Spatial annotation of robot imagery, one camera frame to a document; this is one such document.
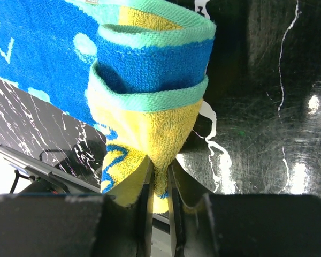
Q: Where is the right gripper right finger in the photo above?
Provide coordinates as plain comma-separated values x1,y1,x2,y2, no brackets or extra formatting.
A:
167,162,321,256

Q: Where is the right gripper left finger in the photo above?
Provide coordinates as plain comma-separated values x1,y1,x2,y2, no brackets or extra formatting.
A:
0,157,154,256

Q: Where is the yellow blue crocodile towel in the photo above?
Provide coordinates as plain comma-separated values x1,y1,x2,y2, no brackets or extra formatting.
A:
0,1,217,214

